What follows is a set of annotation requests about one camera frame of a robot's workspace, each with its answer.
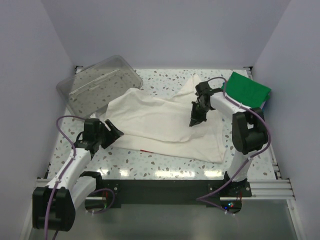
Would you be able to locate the green folded t shirt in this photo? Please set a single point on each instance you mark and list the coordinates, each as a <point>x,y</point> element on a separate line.
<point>246,91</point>

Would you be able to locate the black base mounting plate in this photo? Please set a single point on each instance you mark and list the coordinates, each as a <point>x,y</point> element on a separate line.
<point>169,192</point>

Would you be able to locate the clear plastic bin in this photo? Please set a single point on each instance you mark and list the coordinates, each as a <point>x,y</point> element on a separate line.
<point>90,90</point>

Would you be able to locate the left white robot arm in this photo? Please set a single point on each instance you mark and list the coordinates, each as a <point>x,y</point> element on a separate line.
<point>54,205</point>

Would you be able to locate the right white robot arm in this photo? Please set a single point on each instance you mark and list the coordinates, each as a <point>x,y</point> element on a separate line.
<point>250,133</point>

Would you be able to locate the white t shirt red print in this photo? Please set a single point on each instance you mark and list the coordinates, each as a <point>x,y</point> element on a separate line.
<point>161,125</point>

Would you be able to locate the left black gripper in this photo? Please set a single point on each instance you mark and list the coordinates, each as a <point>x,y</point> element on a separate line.
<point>113,134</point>

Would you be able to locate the blue folded t shirt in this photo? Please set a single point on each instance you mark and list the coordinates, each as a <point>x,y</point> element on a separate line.
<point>263,106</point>

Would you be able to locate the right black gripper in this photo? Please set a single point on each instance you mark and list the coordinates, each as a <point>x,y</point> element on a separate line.
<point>196,119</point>

